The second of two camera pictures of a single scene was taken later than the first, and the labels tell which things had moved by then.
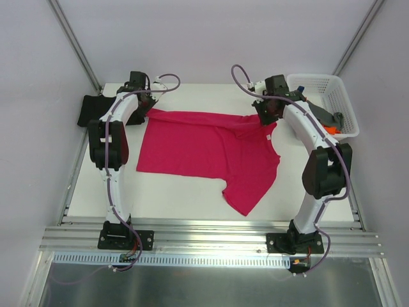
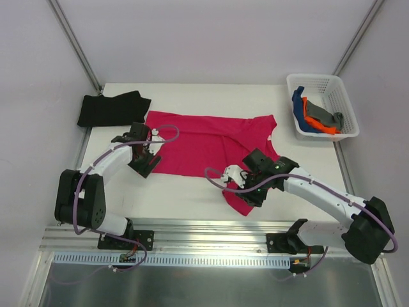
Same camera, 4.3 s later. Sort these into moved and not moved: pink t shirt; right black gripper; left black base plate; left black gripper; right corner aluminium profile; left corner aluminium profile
Moved: left black gripper; right black gripper
Not moved: left corner aluminium profile; right corner aluminium profile; left black base plate; pink t shirt
